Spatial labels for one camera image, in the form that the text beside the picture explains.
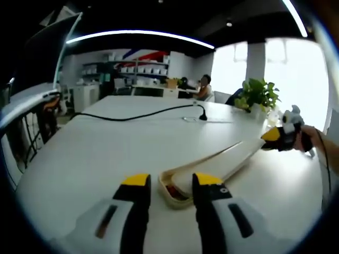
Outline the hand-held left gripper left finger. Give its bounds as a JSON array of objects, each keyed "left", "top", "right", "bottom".
[{"left": 52, "top": 173, "right": 152, "bottom": 254}]

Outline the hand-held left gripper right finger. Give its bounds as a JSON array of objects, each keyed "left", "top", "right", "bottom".
[{"left": 192, "top": 172, "right": 282, "bottom": 254}]

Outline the brown wooden spoon utensil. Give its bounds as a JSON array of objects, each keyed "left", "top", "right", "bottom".
[{"left": 165, "top": 184, "right": 192, "bottom": 200}]

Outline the beige cutlery case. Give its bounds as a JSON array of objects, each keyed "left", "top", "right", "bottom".
[{"left": 158, "top": 140, "right": 267, "bottom": 211}]

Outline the person's right hand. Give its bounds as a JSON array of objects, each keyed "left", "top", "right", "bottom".
[{"left": 295, "top": 125, "right": 323, "bottom": 154}]

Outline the potted green plant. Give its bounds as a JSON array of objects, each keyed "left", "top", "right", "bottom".
[{"left": 234, "top": 77, "right": 282, "bottom": 119}]

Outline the blue chair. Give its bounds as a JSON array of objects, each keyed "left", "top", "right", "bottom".
[{"left": 225, "top": 88, "right": 243, "bottom": 105}]

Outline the white table power strip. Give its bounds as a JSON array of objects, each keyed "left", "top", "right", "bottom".
[{"left": 182, "top": 115, "right": 234, "bottom": 124}]

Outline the long ceiling light strip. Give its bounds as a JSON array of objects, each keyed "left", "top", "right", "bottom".
[
  {"left": 65, "top": 29, "right": 216, "bottom": 50},
  {"left": 282, "top": 0, "right": 308, "bottom": 38}
]

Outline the laptop stand desk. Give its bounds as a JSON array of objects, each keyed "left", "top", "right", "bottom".
[{"left": 5, "top": 100, "right": 62, "bottom": 170}]

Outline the storage shelf with white boxes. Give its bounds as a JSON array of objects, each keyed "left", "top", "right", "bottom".
[{"left": 81, "top": 52, "right": 171, "bottom": 83}]

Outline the open laptop on stand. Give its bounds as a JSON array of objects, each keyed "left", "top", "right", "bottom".
[{"left": 0, "top": 12, "right": 83, "bottom": 125}]

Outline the ceiling air conditioner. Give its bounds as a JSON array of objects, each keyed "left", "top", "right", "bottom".
[{"left": 39, "top": 5, "right": 82, "bottom": 27}]

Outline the black power cable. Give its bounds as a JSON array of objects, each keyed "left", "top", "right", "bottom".
[{"left": 73, "top": 104, "right": 206, "bottom": 123}]

